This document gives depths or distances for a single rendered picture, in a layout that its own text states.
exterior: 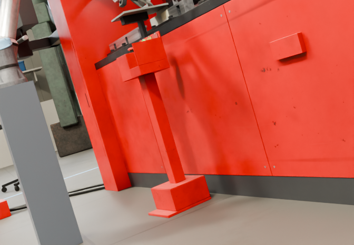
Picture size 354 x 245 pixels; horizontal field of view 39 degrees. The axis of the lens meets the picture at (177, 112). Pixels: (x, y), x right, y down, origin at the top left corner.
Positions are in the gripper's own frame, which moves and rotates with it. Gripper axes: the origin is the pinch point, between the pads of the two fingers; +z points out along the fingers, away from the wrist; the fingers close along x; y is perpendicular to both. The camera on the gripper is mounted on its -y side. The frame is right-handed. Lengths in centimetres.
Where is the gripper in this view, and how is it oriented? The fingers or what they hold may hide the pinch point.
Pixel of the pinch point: (148, 8)
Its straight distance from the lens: 273.1
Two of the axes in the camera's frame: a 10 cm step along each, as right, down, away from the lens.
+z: 7.6, 5.5, 3.4
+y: 4.5, -8.3, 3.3
